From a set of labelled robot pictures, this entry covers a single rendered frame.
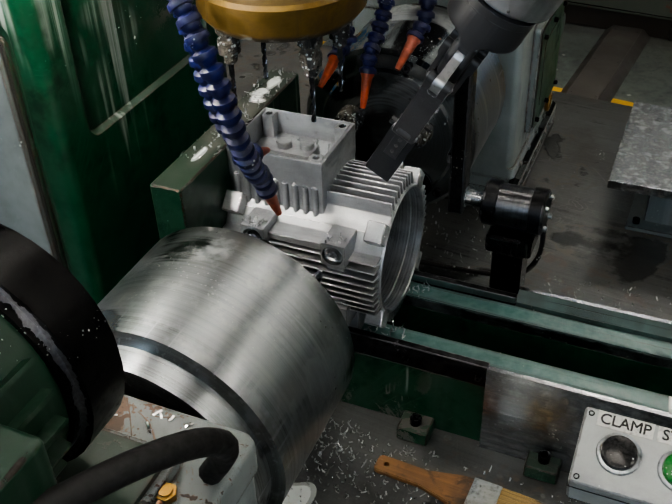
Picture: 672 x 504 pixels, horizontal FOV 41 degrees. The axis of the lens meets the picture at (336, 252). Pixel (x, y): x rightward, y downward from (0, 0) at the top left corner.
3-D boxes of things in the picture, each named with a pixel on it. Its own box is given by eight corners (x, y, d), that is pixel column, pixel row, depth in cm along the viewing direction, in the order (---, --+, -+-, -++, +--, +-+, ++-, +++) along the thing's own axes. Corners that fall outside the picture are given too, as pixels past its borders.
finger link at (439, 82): (488, 39, 80) (471, 61, 76) (457, 81, 83) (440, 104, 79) (467, 23, 80) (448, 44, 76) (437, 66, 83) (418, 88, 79)
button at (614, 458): (596, 468, 76) (597, 462, 74) (603, 436, 77) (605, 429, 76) (632, 479, 75) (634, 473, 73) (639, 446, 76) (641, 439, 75)
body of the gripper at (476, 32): (484, -47, 81) (432, 30, 87) (454, -16, 75) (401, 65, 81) (550, 2, 81) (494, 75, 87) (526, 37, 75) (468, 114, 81)
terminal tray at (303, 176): (230, 199, 106) (224, 147, 102) (270, 155, 114) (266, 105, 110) (322, 219, 102) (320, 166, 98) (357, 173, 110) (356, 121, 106)
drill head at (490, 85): (285, 221, 130) (272, 63, 115) (384, 97, 160) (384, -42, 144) (450, 258, 122) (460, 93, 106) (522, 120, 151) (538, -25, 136)
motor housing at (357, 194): (227, 317, 113) (209, 191, 101) (291, 234, 126) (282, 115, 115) (375, 357, 106) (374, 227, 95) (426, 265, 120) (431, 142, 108)
